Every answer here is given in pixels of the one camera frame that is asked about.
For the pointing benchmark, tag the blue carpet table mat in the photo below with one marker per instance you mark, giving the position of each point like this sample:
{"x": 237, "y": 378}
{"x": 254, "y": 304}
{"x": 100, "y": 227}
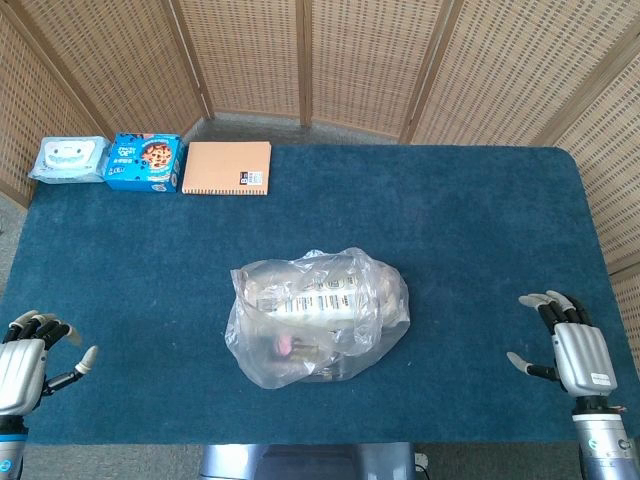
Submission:
{"x": 450, "y": 225}

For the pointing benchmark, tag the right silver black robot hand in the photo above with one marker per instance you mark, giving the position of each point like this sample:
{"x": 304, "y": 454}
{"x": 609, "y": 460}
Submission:
{"x": 582, "y": 355}

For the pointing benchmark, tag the white power socket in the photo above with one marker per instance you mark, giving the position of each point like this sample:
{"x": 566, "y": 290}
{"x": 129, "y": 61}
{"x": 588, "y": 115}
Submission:
{"x": 421, "y": 460}

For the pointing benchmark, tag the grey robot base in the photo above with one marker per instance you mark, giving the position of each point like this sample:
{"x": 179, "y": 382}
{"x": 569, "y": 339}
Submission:
{"x": 310, "y": 462}

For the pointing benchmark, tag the orange spiral notebook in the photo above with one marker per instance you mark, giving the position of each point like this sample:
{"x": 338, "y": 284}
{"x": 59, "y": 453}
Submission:
{"x": 225, "y": 167}

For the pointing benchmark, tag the blue cookie box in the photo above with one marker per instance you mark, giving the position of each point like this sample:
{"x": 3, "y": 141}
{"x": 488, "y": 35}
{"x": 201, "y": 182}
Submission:
{"x": 142, "y": 162}

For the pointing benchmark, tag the light blue wet wipes pack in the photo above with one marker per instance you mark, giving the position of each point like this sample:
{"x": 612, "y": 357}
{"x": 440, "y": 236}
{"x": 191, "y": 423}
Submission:
{"x": 67, "y": 159}

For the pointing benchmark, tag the black gold-print snack packet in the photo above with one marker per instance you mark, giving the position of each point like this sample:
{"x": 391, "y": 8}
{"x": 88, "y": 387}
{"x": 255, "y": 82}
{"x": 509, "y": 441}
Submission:
{"x": 306, "y": 349}

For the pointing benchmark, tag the white labelled food package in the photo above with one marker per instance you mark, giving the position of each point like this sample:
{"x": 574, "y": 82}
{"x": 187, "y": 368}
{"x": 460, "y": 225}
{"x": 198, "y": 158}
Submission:
{"x": 315, "y": 300}

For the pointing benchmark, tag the woven bamboo folding screen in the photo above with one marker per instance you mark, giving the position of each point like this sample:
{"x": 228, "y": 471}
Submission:
{"x": 360, "y": 60}

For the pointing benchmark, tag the clear plastic bag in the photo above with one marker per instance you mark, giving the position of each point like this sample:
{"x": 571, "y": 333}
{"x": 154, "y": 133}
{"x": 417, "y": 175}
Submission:
{"x": 260, "y": 340}

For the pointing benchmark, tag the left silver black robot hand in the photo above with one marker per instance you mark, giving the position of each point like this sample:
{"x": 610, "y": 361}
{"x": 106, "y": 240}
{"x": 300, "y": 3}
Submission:
{"x": 20, "y": 365}

